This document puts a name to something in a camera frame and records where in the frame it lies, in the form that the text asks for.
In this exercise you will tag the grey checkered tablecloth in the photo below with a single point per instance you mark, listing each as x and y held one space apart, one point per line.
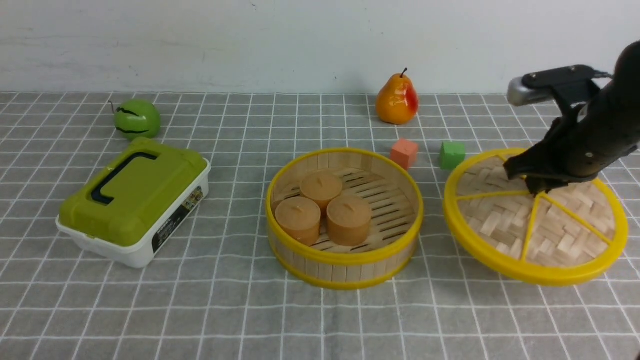
215 290

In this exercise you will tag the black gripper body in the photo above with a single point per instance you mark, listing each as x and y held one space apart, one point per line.
581 144

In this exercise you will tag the brown bun right front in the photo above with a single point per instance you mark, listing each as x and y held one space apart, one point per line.
348 220

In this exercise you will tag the brown bun left front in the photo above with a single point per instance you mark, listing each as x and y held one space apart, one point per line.
300 218

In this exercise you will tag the orange toy pear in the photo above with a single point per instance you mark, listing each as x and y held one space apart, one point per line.
397 103

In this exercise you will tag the yellow bamboo steamer basket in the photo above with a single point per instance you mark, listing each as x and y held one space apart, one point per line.
397 217

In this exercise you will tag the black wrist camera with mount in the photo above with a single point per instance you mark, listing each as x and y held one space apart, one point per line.
568 86

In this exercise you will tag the green and white lunch box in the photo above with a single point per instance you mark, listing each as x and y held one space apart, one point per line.
128 211

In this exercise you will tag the yellow woven bamboo steamer lid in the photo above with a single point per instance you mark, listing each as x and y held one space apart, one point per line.
562 238

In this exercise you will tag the brown bun back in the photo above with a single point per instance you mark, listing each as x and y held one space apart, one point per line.
321 187

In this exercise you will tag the green foam cube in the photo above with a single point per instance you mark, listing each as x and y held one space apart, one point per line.
451 154

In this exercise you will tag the orange foam cube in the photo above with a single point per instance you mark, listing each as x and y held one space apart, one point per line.
404 152

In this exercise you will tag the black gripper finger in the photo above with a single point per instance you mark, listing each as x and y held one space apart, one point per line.
536 185

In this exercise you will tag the brown bun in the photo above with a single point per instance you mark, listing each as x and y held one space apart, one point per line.
348 220
321 187
300 218

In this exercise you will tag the green toy apple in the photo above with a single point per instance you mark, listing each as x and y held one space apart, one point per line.
136 118

